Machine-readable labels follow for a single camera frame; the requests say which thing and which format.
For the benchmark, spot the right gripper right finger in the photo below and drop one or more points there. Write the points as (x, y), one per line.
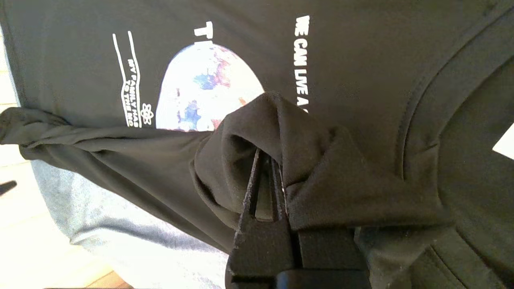
(329, 251)

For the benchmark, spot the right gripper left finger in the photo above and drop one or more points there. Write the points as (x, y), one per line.
(261, 249)

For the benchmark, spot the black moon print T-shirt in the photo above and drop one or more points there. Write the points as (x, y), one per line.
(361, 80)

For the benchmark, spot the blue bed sheet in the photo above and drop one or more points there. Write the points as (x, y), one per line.
(120, 241)

